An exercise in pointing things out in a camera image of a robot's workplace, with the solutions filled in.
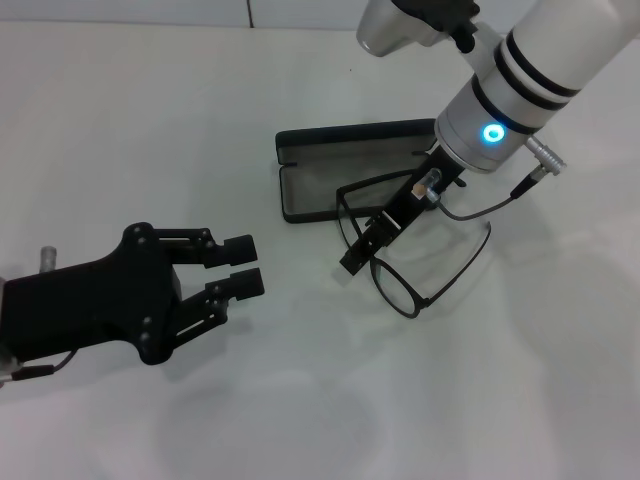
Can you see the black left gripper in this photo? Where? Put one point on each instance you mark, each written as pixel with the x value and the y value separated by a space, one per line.
pixel 90 305

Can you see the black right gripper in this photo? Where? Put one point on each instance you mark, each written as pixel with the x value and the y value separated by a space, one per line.
pixel 407 210

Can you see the black glasses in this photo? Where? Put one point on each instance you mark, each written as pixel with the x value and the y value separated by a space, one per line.
pixel 425 301

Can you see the black glasses case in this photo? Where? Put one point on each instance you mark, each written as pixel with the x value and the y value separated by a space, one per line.
pixel 320 190

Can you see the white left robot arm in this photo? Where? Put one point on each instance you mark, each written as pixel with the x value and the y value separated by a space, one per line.
pixel 2 361

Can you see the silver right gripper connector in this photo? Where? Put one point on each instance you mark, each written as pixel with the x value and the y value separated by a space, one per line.
pixel 432 180

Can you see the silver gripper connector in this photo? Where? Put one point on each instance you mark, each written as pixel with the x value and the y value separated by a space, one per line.
pixel 48 257
pixel 432 180

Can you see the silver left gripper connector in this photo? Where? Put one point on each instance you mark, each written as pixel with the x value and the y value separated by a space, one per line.
pixel 48 257

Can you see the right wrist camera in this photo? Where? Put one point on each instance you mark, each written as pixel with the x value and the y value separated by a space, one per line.
pixel 385 30

